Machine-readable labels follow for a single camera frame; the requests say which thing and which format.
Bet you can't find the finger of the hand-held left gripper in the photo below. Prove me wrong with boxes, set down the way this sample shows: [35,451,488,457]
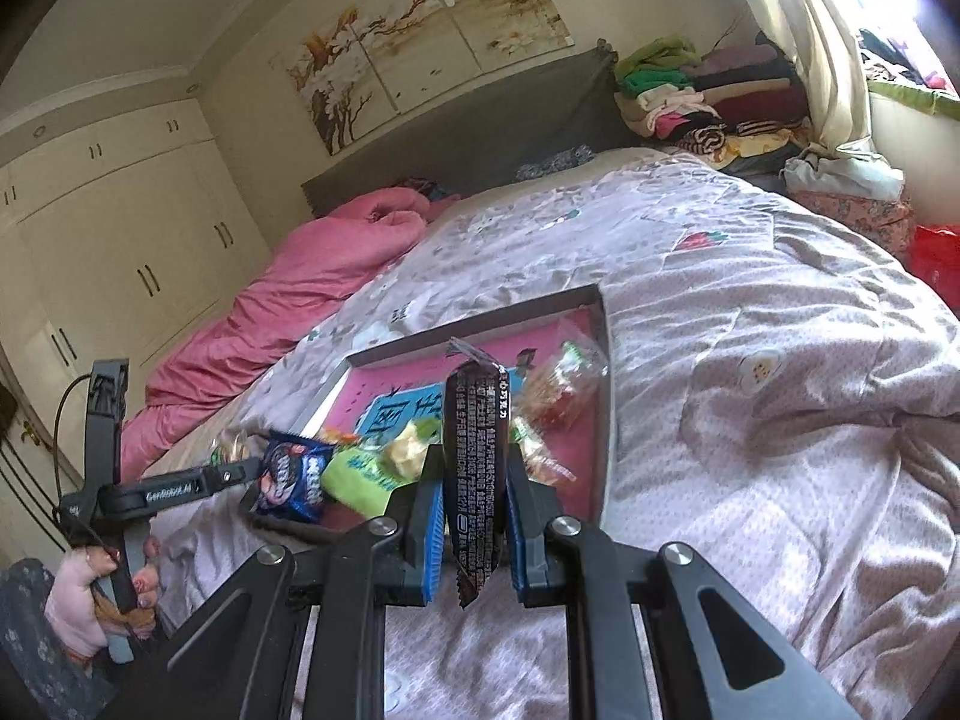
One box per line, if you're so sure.
[199,461,265,500]

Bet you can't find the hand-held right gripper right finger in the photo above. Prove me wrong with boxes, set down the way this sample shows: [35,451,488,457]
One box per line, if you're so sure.
[504,444,863,720]

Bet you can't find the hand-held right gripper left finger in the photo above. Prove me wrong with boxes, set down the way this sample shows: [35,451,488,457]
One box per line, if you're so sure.
[97,444,445,720]

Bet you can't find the blue cookie packet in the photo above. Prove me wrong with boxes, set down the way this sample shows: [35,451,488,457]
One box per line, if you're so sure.
[247,430,336,524]

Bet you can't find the brown chocolate bar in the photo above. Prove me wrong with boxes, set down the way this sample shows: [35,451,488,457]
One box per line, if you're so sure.
[442,340,512,610]

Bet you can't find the green bag of yellow chips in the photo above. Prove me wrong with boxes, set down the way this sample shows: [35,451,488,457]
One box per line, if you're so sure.
[322,420,443,520]

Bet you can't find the clear bag of red candies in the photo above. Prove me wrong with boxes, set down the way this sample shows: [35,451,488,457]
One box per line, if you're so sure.
[514,382,595,490]

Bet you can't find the grey shallow cardboard box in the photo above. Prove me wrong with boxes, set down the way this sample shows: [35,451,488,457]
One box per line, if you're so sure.
[298,283,617,541]

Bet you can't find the person's left forearm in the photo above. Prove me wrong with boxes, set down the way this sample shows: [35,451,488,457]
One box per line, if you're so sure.
[0,559,113,720]

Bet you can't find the person's left hand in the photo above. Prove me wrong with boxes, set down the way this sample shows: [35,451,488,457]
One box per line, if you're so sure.
[43,536,160,657]

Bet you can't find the pale green snack packet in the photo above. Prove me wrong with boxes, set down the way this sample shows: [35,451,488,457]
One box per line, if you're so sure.
[210,427,269,467]

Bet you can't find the pink book with blue title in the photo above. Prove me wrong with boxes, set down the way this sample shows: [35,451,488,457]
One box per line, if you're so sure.
[330,315,605,526]

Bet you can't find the cream wardrobe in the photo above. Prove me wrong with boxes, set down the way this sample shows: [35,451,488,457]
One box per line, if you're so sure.
[0,67,275,512]

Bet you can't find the pink quilt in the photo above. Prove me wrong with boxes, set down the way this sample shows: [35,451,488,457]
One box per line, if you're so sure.
[120,187,462,482]

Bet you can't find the lilac floral blanket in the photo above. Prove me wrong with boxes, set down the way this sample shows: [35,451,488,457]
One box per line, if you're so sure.
[150,150,960,720]

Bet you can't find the dark floral cloth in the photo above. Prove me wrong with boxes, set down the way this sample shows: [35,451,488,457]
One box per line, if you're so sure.
[514,146,598,182]

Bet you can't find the tree trunk painting panel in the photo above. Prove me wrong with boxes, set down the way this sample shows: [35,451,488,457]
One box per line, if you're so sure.
[272,11,377,157]

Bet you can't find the grey bed headboard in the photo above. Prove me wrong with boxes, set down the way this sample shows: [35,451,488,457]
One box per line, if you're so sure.
[300,41,623,205]

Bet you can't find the pink floral cushion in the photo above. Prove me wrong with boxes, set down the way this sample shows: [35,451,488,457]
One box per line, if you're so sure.
[787,191,917,260]

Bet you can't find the pile of folded clothes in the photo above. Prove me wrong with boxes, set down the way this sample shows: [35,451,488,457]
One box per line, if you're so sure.
[613,34,815,166]

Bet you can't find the white cloth bundle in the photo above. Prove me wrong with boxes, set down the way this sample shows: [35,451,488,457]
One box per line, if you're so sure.
[780,146,905,203]

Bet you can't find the red plastic bag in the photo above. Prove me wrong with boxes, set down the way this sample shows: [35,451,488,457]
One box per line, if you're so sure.
[907,223,960,310]

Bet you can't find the landscape painting panel with script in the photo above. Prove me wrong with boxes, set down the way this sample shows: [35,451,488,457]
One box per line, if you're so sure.
[422,0,576,70]

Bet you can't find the cream curtain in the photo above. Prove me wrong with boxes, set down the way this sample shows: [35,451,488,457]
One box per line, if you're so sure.
[712,0,880,158]

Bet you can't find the green windowsill mat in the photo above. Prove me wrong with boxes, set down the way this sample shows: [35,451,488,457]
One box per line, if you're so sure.
[868,79,960,122]

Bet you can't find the clothes heap on windowsill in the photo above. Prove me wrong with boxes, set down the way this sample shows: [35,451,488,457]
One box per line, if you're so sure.
[859,28,955,92]

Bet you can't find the black cable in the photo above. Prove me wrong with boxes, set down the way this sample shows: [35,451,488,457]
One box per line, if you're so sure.
[52,373,102,550]

